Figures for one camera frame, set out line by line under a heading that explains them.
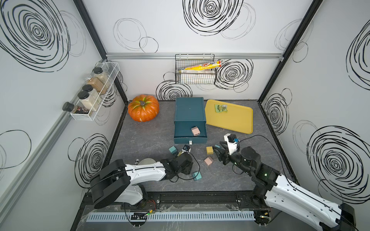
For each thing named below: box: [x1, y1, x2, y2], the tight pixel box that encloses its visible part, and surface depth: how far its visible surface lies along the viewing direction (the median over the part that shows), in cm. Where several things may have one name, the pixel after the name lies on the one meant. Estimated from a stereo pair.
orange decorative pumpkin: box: [128, 94, 160, 123], surface depth 103 cm
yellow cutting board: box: [204, 99, 254, 135], surface depth 114 cm
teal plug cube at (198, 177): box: [192, 171, 202, 181], surface depth 82 cm
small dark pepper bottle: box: [62, 101, 90, 115], surface depth 62 cm
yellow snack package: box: [178, 60, 223, 71], surface depth 89 cm
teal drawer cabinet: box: [173, 97, 208, 145], surface depth 84 cm
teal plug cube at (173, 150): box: [168, 145, 178, 156], surface depth 93 cm
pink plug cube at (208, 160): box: [204, 156, 214, 166], surface depth 88 cm
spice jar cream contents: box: [77, 90, 99, 112], surface depth 67 cm
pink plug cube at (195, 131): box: [190, 126, 201, 137], surface depth 83 cm
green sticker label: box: [214, 104, 228, 113], surface depth 118 cm
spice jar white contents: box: [81, 84, 103, 105], surface depth 69 cm
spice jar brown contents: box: [85, 74, 108, 95], surface depth 74 cm
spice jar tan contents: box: [92, 66, 109, 87], surface depth 77 cm
